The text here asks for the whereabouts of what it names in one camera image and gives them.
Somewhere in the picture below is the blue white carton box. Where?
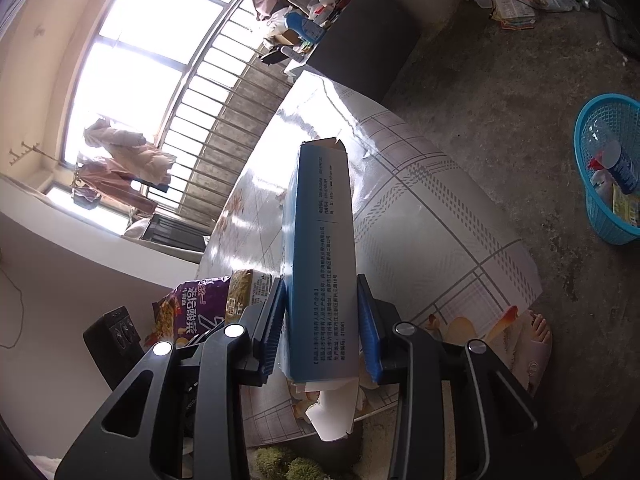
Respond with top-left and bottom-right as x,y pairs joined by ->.
280,138 -> 359,442

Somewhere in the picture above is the purple noodle bag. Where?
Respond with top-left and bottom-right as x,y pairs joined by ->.
144,276 -> 231,348

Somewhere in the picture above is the Pepsi plastic bottle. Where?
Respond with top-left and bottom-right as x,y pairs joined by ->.
587,119 -> 639,194

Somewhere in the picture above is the red plastic bag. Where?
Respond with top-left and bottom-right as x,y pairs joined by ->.
588,157 -> 604,171

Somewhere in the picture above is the gold tissue pack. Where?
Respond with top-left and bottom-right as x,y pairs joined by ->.
224,270 -> 273,324

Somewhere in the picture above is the floral tablecloth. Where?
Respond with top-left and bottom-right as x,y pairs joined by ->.
196,69 -> 544,449

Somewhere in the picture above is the hanging pink jacket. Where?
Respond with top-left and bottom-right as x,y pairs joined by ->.
84,118 -> 176,186

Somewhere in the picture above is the metal balcony railing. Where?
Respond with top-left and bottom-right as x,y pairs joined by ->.
145,0 -> 292,228

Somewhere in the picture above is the dark grey cabinet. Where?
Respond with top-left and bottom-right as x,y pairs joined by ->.
285,0 -> 421,102

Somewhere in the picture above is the yellow snack wrapper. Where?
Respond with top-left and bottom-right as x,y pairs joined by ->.
612,184 -> 639,228

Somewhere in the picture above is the blue plastic waste basket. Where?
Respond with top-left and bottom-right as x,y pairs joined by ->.
574,93 -> 639,245

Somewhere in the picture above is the blue detergent bottle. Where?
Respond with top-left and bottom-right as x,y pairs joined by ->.
285,11 -> 326,44

